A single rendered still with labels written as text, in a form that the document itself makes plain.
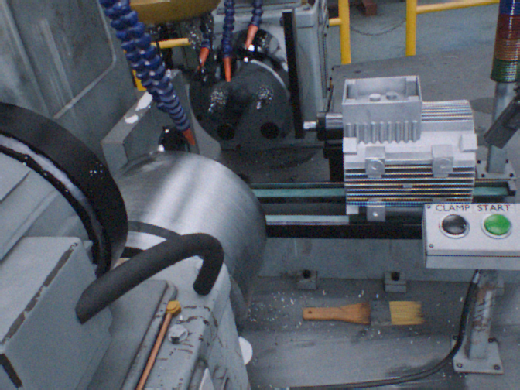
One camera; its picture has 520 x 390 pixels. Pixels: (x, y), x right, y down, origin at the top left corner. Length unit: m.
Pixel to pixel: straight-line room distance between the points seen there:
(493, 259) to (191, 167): 0.40
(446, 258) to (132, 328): 0.41
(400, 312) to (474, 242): 0.29
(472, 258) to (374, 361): 0.27
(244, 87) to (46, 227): 0.81
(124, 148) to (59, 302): 0.55
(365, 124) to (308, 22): 0.50
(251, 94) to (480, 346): 0.65
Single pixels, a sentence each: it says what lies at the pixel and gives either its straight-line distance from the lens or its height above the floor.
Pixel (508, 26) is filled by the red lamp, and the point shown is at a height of 1.14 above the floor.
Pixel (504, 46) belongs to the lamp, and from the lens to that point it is 1.19.
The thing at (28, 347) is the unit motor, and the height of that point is 1.30.
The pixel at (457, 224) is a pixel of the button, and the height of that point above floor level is 1.07.
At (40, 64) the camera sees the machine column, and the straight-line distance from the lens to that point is 0.92.
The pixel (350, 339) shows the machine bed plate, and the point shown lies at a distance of 0.93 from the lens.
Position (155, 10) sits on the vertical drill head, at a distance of 0.82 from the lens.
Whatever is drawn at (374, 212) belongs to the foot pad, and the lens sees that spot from 0.90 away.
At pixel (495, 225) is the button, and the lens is 0.72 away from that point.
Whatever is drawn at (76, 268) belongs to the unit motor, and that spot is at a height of 1.30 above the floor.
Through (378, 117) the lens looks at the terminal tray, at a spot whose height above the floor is 1.12.
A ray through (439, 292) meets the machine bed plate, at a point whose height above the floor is 0.80.
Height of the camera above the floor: 1.50
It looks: 33 degrees down
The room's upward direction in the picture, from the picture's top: 9 degrees counter-clockwise
